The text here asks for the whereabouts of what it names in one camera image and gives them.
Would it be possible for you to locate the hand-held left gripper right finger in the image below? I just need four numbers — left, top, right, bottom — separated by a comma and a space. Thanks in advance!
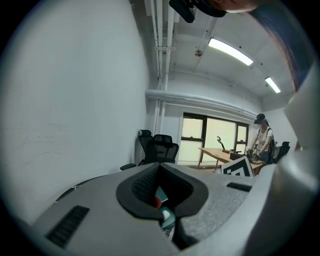
159, 162, 263, 251

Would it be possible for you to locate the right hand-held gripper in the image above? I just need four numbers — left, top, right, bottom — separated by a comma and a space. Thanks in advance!
220, 155, 255, 178

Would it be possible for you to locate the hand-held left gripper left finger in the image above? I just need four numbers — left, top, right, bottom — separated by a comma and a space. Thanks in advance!
32, 161, 181, 256

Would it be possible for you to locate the dark green box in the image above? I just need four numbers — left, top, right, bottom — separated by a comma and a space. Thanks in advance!
155, 186, 176, 232

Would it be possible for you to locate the light wooden desk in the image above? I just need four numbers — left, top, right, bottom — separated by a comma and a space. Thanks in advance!
197, 146, 266, 174

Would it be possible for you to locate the black mesh office chair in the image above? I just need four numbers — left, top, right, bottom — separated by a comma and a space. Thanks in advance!
273, 140, 291, 164
119, 134, 180, 171
136, 129, 155, 166

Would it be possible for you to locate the thick horizontal white pipe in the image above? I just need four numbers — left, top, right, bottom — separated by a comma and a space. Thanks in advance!
144, 89, 262, 119

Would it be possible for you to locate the ceiling tube light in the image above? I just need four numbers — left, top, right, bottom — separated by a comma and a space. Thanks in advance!
207, 36, 254, 67
264, 76, 282, 94

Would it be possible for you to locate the bundle of white ceiling pipes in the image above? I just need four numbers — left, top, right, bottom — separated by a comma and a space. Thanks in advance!
149, 0, 180, 91

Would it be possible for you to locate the person's face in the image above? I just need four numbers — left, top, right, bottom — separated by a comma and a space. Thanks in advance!
206, 0, 260, 14

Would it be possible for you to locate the black head-worn camera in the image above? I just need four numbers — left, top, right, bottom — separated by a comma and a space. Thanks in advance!
168, 0, 227, 24

